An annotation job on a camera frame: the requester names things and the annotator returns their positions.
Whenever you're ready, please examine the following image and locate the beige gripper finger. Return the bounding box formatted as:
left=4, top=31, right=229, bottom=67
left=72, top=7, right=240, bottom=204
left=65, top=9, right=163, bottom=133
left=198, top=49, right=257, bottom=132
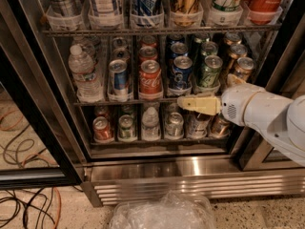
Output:
left=227, top=73, right=246, bottom=87
left=177, top=95, right=221, bottom=115

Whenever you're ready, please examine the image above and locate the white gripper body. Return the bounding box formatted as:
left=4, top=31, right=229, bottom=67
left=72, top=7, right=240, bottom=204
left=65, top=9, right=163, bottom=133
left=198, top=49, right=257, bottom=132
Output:
left=221, top=83, right=265, bottom=126

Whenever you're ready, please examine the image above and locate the green soda can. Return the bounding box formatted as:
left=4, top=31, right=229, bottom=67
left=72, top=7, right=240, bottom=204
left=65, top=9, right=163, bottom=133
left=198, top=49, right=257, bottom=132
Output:
left=200, top=41, right=218, bottom=59
left=197, top=55, right=223, bottom=88
left=190, top=32, right=210, bottom=61

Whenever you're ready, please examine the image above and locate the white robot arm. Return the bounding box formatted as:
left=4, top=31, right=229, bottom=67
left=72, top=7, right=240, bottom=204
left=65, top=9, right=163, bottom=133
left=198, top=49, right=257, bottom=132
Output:
left=177, top=74, right=305, bottom=166

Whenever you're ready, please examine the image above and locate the front gold can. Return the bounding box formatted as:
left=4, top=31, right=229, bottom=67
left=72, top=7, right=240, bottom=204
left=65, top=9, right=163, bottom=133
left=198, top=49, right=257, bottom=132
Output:
left=233, top=57, right=254, bottom=81

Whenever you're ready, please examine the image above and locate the bottom shelf gold can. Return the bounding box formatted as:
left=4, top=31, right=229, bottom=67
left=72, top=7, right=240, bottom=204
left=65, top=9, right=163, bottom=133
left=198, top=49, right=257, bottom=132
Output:
left=210, top=114, right=231, bottom=138

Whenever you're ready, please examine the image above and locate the bottom shelf tea bottle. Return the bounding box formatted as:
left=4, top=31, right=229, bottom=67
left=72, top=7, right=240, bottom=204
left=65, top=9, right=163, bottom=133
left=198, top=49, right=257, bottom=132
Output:
left=187, top=112, right=211, bottom=138

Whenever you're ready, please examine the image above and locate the bottom shelf silver can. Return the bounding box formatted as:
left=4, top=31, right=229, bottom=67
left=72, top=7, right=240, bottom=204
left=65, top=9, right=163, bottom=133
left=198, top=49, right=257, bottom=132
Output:
left=165, top=112, right=184, bottom=138

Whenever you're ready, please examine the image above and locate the front blue pepsi can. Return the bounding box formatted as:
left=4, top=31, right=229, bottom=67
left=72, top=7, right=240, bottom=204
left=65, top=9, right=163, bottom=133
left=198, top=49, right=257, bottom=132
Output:
left=170, top=56, right=193, bottom=90

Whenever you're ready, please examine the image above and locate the blue pepsi can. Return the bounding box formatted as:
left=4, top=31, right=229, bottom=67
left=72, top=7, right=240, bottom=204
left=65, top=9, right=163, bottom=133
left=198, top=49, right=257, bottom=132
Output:
left=166, top=34, right=185, bottom=46
left=170, top=56, right=193, bottom=90
left=169, top=42, right=189, bottom=59

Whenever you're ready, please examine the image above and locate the front red cola can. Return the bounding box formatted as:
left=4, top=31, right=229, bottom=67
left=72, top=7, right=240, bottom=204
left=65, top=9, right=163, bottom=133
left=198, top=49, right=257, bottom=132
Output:
left=139, top=60, right=161, bottom=94

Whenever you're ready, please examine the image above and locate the red cola can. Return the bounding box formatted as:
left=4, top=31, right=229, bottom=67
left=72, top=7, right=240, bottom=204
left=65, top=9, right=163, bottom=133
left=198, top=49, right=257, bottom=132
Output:
left=139, top=60, right=161, bottom=94
left=138, top=46, right=158, bottom=63
left=140, top=35, right=157, bottom=48

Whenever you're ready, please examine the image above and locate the bottom shelf water bottle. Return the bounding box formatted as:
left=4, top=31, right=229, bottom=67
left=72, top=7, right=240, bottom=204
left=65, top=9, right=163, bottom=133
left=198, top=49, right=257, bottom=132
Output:
left=141, top=107, right=160, bottom=141

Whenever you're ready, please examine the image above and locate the bottom shelf green can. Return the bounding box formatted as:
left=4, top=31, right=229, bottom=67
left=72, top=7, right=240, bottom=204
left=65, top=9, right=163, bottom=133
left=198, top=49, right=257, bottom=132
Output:
left=118, top=114, right=136, bottom=140

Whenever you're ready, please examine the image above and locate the front silver blue can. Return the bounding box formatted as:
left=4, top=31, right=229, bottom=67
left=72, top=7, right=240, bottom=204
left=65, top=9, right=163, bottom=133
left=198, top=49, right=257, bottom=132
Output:
left=109, top=59, right=128, bottom=95

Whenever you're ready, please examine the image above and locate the stainless steel fridge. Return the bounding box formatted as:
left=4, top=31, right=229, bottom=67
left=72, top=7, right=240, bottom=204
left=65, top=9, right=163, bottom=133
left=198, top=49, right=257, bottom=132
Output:
left=9, top=0, right=305, bottom=208

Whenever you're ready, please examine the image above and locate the bottom shelf red can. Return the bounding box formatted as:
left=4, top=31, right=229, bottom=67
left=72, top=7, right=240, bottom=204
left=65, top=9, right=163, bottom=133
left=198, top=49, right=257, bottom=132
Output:
left=92, top=116, right=113, bottom=142

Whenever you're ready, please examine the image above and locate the open glass fridge door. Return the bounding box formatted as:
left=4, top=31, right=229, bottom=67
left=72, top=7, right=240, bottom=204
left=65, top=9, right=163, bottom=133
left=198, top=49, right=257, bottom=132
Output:
left=0, top=0, right=86, bottom=189

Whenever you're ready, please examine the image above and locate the clear plastic wrap bundle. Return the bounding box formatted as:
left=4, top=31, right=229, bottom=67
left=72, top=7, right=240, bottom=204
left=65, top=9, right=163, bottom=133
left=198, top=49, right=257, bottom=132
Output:
left=108, top=191, right=216, bottom=229

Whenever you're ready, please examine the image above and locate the front clear water bottle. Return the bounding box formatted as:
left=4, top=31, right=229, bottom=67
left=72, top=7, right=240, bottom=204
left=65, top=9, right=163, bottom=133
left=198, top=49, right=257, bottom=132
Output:
left=69, top=45, right=102, bottom=103

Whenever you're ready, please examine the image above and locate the clear water bottle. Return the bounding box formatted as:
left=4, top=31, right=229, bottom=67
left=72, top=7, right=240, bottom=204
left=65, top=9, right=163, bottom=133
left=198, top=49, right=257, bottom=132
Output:
left=69, top=45, right=102, bottom=103
left=71, top=36, right=98, bottom=64

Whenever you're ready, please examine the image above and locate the rear clear water bottle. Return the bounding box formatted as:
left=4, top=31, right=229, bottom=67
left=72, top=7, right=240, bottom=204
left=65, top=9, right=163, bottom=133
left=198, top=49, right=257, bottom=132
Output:
left=71, top=36, right=98, bottom=64

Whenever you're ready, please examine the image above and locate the middle wire shelf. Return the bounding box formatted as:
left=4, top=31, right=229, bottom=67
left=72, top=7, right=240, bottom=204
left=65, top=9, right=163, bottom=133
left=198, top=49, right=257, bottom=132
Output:
left=73, top=93, right=223, bottom=107

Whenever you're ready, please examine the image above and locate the wire shelf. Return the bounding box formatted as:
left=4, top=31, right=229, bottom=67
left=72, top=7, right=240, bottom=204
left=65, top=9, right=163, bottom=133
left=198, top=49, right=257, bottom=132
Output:
left=73, top=93, right=223, bottom=107
left=42, top=24, right=281, bottom=37

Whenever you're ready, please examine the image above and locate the top wire shelf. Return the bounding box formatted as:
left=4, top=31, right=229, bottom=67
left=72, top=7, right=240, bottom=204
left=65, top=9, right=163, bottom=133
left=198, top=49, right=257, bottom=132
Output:
left=42, top=24, right=281, bottom=37

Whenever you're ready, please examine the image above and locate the orange power cable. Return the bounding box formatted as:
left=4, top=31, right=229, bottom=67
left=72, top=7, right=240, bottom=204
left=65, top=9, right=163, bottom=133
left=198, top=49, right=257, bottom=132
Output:
left=0, top=107, right=62, bottom=229

